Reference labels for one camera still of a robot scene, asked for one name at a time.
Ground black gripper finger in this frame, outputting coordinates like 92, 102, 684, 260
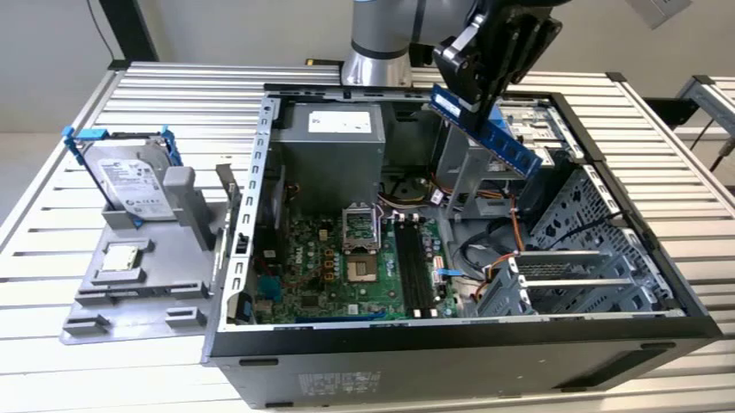
434, 12, 514, 133
504, 16, 566, 86

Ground blue RAM stick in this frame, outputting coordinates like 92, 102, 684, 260
428, 83, 546, 178

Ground black RAM slot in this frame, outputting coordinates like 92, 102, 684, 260
400, 213, 427, 320
416, 213, 442, 320
392, 213, 420, 320
408, 213, 435, 320

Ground grey metal drive cage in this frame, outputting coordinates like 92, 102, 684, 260
435, 98, 575, 220

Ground round internal speaker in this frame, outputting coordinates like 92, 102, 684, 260
392, 176, 432, 204

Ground grey power supply unit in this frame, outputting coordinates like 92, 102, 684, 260
268, 102, 385, 220

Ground metal socket cover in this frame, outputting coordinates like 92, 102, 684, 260
343, 200, 384, 253

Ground CPU socket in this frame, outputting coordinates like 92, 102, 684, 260
343, 253, 384, 285

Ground grey metal disk bay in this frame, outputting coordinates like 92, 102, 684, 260
475, 165, 688, 317

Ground green motherboard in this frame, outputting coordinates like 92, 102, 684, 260
252, 213, 460, 324

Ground blue expansion slot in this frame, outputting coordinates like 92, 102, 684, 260
295, 311, 387, 324

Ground hard disk blue carrier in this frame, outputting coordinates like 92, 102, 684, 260
60, 125, 185, 229

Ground grey parts rack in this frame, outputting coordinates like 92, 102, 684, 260
60, 167, 231, 348

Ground black open PC case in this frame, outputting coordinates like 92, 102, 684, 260
200, 82, 723, 410

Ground silver CPU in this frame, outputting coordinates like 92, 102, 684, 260
97, 245, 143, 273

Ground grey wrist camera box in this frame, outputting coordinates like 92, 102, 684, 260
623, 0, 695, 30

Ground black table joining bracket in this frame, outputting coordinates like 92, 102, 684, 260
640, 97, 698, 126

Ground aluminium frame side table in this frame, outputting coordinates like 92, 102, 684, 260
674, 75, 735, 190

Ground yellow white power wire bundle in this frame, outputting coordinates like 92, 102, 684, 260
376, 188, 443, 214

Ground thin dark cable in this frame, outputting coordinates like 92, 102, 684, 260
711, 137, 735, 173
688, 118, 716, 150

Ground orange red power wires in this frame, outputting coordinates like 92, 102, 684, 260
479, 205, 527, 302

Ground thin wire locking lever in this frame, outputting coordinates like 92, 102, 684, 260
373, 201, 387, 253

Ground thick black cable loop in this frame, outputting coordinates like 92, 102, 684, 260
452, 231, 522, 285

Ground black cable blue tag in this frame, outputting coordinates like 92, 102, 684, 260
434, 240, 518, 285

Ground graphics card with bracket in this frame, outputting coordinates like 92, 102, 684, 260
212, 163, 245, 298

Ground black upright post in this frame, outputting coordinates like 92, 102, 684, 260
97, 0, 160, 71

